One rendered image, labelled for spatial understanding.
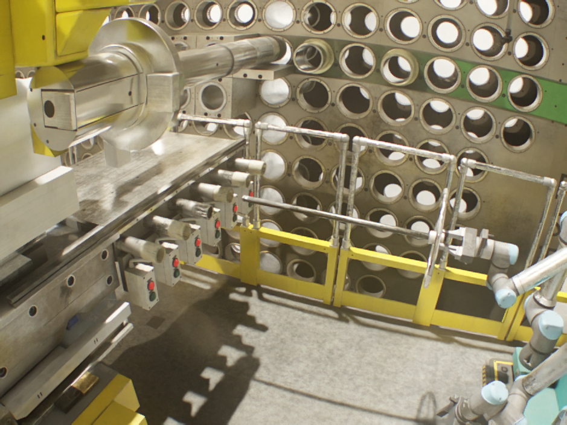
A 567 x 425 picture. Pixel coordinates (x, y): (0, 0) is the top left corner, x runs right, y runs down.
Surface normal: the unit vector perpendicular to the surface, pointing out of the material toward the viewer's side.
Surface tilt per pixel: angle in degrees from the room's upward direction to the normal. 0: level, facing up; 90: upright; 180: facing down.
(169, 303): 0
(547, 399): 0
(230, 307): 0
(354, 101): 90
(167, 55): 90
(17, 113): 70
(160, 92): 90
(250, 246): 90
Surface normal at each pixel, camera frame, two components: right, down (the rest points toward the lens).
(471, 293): -0.33, 0.40
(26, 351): 0.94, 0.20
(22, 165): 0.89, -0.15
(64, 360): 0.06, -0.89
